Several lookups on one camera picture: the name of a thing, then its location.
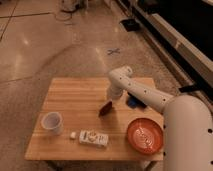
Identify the orange round plate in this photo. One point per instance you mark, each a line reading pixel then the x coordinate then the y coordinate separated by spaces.
pixel 145 136

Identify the black floor mat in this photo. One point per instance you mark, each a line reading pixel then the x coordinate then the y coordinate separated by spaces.
pixel 130 25

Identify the long white shelf rail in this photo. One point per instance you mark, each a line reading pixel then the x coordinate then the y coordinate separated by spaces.
pixel 184 28

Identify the white machine base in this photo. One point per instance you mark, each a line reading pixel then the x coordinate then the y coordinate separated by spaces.
pixel 72 5

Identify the wooden table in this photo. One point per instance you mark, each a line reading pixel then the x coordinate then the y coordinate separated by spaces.
pixel 78 101

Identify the white plastic cup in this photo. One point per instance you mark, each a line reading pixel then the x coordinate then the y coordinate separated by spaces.
pixel 52 122

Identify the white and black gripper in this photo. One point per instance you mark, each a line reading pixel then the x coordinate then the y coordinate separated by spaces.
pixel 106 107

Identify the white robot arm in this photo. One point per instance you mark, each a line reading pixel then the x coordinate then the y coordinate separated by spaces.
pixel 188 133

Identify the blue object on table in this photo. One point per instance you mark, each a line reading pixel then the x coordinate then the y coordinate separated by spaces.
pixel 132 102

